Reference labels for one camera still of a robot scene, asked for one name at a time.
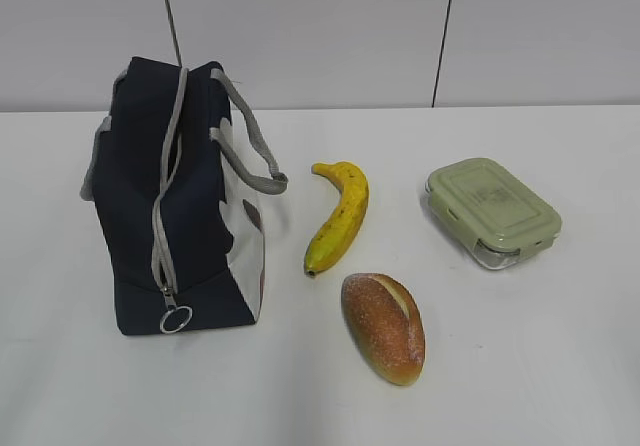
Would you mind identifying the yellow banana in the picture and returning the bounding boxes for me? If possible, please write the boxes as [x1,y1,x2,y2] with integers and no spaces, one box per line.
[303,161,369,277]

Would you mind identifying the brown bread loaf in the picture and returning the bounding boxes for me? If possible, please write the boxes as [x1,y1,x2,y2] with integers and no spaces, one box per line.
[341,273,427,386]

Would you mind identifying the green lidded glass container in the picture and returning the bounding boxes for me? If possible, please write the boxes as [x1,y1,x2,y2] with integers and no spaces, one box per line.
[425,158,562,270]

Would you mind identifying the navy insulated lunch bag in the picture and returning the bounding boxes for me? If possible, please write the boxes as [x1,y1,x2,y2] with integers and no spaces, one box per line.
[80,57,288,336]

